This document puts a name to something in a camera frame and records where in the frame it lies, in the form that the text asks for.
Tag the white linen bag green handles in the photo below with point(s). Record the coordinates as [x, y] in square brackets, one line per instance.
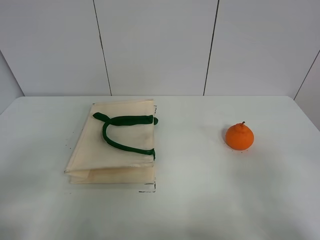
[116, 145]

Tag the orange with stem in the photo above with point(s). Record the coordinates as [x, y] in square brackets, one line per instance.
[239, 137]

